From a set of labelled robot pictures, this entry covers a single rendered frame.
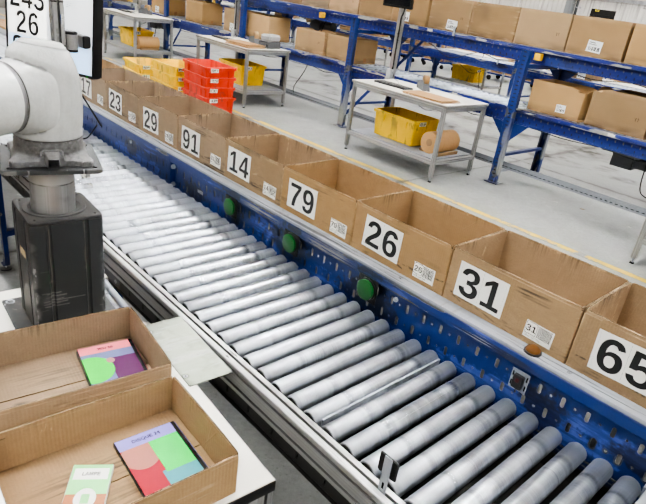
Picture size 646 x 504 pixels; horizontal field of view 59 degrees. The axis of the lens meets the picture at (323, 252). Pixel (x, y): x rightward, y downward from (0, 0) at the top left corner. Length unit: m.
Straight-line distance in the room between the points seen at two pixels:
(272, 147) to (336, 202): 0.73
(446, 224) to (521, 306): 0.55
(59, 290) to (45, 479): 0.53
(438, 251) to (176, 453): 0.92
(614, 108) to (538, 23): 1.28
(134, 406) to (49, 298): 0.43
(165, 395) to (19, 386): 0.34
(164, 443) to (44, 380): 0.36
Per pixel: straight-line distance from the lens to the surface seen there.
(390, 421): 1.46
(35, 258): 1.58
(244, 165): 2.39
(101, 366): 1.51
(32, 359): 1.61
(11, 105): 1.41
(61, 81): 1.48
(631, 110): 5.98
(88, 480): 1.26
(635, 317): 1.83
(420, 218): 2.12
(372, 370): 1.63
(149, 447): 1.31
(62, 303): 1.66
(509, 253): 1.94
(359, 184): 2.30
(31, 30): 2.63
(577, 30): 6.50
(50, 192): 1.57
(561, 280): 1.88
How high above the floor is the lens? 1.68
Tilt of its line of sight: 25 degrees down
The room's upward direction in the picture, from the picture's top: 8 degrees clockwise
